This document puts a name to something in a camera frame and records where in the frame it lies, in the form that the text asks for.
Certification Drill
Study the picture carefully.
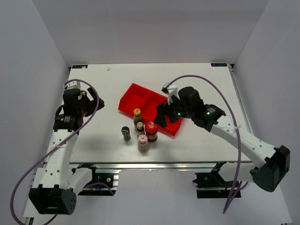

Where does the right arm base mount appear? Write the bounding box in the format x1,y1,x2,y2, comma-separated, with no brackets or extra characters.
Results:
191,161,239,199

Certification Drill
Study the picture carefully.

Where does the black-cap pepper shaker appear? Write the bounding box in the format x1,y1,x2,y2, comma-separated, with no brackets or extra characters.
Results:
121,126,131,141

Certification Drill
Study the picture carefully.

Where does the purple cable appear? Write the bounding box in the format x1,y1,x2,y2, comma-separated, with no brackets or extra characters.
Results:
9,79,100,225
167,75,249,214

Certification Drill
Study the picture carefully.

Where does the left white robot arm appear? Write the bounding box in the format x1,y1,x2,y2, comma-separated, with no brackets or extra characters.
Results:
29,79,105,215

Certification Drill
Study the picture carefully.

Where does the tall yellow-cap sauce bottle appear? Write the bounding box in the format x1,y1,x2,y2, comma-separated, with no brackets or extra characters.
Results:
133,108,143,131

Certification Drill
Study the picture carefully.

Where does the pink-cap spice shaker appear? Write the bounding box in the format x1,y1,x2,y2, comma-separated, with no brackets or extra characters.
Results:
137,135,149,152

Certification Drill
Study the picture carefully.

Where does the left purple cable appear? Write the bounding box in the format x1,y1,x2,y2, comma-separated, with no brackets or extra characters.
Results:
9,79,100,225

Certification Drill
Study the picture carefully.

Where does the left blue table label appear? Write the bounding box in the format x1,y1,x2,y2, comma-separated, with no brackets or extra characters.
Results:
72,65,88,69

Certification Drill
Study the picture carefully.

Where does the right blue table label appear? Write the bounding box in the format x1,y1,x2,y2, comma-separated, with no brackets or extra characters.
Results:
211,63,227,67

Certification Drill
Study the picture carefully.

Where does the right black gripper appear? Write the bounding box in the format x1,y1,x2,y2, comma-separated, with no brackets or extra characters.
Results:
153,93,194,128

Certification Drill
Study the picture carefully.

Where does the blue table label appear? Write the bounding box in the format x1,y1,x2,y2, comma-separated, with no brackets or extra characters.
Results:
72,65,88,69
211,63,227,67

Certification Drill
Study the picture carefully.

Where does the aluminium table front rail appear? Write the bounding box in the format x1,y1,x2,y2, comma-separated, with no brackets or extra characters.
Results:
67,161,253,172

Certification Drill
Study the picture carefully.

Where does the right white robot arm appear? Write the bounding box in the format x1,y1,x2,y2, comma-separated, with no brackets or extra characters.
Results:
154,83,291,192

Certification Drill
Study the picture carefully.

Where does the red-lid sauce jar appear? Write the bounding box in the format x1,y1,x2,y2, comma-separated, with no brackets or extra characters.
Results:
145,121,158,143

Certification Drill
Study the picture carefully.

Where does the red three-compartment plastic tray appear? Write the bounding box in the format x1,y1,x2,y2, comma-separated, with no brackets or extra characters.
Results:
117,82,184,137

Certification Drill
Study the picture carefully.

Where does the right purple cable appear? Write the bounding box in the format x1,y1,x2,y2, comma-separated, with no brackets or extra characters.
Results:
167,75,249,214

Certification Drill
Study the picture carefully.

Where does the small tan-cap sauce bottle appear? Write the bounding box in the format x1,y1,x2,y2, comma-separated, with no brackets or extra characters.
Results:
136,121,145,137

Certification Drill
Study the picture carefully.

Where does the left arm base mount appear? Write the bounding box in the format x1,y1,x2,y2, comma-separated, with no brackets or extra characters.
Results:
69,163,120,196

